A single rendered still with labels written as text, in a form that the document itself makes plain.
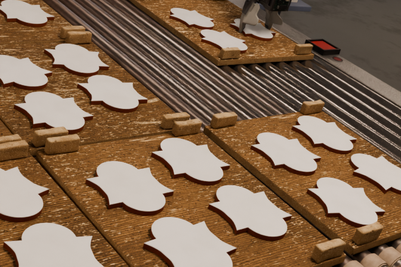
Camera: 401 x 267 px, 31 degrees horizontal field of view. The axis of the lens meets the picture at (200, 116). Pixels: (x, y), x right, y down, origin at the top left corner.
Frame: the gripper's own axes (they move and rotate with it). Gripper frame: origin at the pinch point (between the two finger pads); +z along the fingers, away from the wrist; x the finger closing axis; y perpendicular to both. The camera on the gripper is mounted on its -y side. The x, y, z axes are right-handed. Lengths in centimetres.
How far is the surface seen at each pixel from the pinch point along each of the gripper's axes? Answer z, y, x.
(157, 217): -1, 67, -78
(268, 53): 0.4, 14.4, -6.7
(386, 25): 99, -199, 361
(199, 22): 0.0, -4.6, -16.2
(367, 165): -2, 67, -26
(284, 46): 0.5, 10.3, 3.2
